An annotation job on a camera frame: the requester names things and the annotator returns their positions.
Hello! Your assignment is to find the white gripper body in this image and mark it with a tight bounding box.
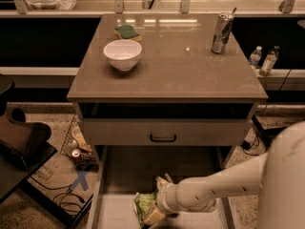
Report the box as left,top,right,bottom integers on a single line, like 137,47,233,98
156,183,186,215

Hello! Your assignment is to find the green jalapeno chip bag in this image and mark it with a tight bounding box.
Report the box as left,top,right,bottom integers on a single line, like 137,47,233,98
134,192,156,229

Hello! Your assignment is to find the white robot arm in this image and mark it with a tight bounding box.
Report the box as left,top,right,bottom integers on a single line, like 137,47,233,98
145,122,305,229

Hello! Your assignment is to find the open middle drawer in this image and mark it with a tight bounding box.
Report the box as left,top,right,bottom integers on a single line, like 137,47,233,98
87,146,236,229

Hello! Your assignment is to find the closed top drawer front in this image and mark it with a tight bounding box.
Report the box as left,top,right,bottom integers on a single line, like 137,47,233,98
78,118,252,146

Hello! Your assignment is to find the grey drawer cabinet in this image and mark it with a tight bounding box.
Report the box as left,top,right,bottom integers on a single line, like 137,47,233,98
68,13,267,161

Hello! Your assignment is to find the blue tape cross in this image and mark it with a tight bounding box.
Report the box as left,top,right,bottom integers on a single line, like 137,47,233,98
70,170,89,191

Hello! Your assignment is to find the red soda can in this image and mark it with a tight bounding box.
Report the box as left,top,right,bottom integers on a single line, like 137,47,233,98
71,149,81,164

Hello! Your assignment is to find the black stand leg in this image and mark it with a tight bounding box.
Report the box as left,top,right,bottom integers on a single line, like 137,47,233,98
252,115,272,148

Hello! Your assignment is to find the white ceramic bowl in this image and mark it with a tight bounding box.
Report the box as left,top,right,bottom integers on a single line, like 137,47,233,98
103,39,142,72

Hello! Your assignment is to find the black chair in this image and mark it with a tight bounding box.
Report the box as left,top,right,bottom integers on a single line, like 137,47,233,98
0,74,92,229

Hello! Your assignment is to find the green yellow sponge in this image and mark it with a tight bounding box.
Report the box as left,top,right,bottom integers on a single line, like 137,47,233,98
114,25,142,42

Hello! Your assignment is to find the clear water bottle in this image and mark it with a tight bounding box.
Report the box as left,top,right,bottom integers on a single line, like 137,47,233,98
248,46,262,69

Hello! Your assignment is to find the silver drink can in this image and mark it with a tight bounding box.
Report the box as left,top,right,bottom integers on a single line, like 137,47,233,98
212,9,236,54

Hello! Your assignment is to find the wire basket with items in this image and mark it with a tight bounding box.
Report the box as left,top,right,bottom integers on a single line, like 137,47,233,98
60,115,96,165

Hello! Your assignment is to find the black floor cable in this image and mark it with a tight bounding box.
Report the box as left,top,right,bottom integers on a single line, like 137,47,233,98
30,175,87,216

